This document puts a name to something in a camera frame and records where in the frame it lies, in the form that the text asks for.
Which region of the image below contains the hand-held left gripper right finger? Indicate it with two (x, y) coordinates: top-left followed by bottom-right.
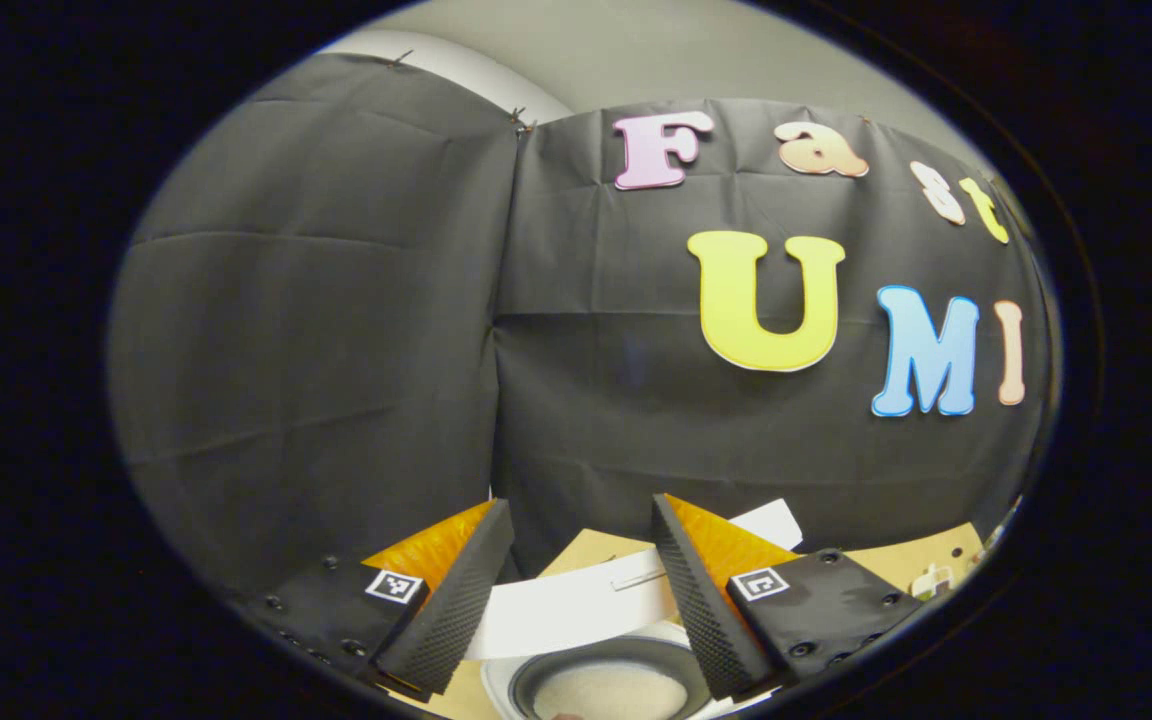
(650, 493), (928, 702)

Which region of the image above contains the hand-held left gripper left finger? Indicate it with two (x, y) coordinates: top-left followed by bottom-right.
(236, 498), (518, 702)

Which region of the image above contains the white rice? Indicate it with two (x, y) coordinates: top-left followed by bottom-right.
(532, 664), (690, 720)

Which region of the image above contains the white rice cooker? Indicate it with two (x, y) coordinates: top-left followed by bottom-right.
(463, 498), (806, 720)

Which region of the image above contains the black backdrop cloth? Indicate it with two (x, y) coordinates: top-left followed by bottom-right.
(106, 52), (1053, 601)

